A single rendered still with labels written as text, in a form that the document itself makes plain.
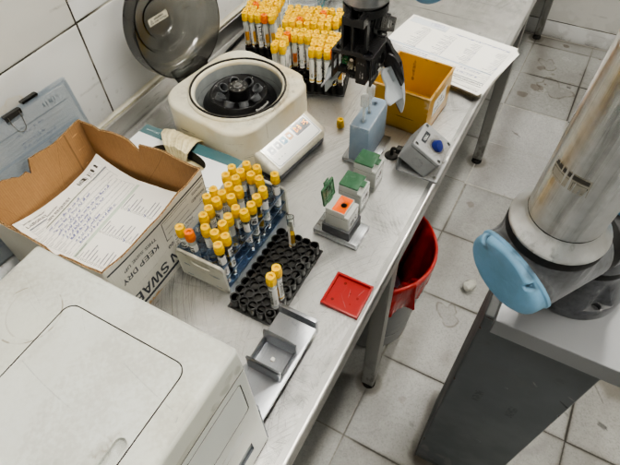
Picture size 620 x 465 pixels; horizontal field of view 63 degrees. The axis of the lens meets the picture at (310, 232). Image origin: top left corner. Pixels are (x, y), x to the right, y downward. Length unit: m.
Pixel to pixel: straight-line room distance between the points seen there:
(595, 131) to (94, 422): 0.51
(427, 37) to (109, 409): 1.18
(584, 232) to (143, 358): 0.47
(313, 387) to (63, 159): 0.61
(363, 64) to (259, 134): 0.26
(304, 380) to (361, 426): 0.91
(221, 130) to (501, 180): 1.59
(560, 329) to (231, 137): 0.65
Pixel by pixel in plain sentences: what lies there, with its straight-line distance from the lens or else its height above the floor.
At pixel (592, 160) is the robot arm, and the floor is 1.29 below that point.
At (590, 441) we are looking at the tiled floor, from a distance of 1.86.
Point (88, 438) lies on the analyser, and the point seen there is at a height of 1.17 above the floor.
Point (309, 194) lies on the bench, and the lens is 1.00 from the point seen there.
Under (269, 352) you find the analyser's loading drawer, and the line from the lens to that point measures 0.78.
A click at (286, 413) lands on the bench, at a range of 0.78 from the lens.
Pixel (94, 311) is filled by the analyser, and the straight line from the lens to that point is 0.56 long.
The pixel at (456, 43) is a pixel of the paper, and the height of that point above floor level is 0.89.
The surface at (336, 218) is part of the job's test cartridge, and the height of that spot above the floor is 0.94.
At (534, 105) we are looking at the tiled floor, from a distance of 2.80.
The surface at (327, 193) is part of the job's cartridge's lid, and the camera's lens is 0.87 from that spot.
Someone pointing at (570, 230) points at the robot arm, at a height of 1.19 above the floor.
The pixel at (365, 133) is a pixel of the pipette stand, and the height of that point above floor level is 0.97.
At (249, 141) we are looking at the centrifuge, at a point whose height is 0.97.
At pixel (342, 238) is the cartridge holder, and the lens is 0.91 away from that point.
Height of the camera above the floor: 1.62
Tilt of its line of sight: 52 degrees down
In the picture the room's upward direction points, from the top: 3 degrees counter-clockwise
